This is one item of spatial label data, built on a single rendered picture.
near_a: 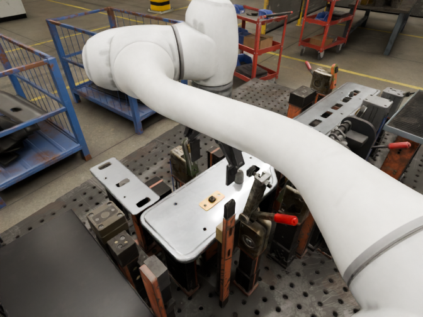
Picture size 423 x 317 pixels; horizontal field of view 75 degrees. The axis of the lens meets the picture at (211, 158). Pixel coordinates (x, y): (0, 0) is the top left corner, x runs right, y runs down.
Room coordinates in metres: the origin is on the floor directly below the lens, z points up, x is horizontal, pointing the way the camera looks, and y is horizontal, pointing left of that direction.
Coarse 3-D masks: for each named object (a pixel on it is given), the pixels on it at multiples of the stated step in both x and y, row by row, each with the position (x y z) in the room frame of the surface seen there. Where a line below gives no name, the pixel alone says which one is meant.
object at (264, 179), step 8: (248, 176) 0.47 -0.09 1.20; (256, 176) 0.45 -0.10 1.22; (264, 176) 0.45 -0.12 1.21; (256, 184) 0.44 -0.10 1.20; (264, 184) 0.44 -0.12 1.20; (256, 192) 0.44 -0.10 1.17; (248, 200) 0.45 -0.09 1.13; (256, 200) 0.44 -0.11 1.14; (248, 208) 0.45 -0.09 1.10; (256, 208) 0.47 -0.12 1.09; (248, 216) 0.45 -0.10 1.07
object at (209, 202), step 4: (216, 192) 0.60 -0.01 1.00; (220, 192) 0.60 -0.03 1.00; (208, 196) 0.58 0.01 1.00; (212, 196) 0.58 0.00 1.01; (216, 196) 0.58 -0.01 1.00; (220, 196) 0.58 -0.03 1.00; (224, 196) 0.58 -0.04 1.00; (204, 200) 0.57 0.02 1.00; (208, 200) 0.57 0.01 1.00; (212, 200) 0.56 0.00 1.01; (216, 200) 0.57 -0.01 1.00; (220, 200) 0.57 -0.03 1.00; (200, 204) 0.55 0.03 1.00; (208, 204) 0.55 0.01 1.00; (212, 204) 0.55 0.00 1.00; (204, 208) 0.54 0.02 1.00; (208, 208) 0.54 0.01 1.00
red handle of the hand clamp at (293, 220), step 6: (252, 216) 0.45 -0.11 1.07; (258, 216) 0.44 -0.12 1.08; (264, 216) 0.43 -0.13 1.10; (270, 216) 0.42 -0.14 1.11; (276, 216) 0.41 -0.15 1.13; (282, 216) 0.40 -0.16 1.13; (288, 216) 0.39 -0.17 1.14; (294, 216) 0.39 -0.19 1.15; (276, 222) 0.40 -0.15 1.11; (282, 222) 0.39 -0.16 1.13; (288, 222) 0.38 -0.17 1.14; (294, 222) 0.38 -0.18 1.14
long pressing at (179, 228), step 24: (336, 96) 1.26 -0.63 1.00; (360, 96) 1.26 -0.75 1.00; (312, 120) 1.04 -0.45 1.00; (336, 120) 1.04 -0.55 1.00; (216, 168) 0.72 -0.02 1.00; (240, 168) 0.72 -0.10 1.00; (264, 168) 0.72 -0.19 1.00; (192, 192) 0.60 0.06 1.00; (240, 192) 0.60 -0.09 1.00; (264, 192) 0.60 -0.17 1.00; (144, 216) 0.51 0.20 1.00; (168, 216) 0.51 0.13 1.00; (192, 216) 0.51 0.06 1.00; (216, 216) 0.51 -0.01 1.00; (168, 240) 0.43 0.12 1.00; (192, 240) 0.43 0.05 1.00
